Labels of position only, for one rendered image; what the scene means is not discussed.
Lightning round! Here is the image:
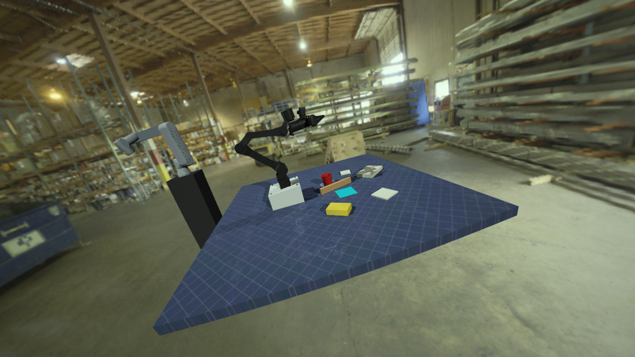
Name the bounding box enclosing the yellow rectangular block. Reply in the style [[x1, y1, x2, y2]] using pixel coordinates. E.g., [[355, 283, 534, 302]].
[[326, 203, 352, 216]]

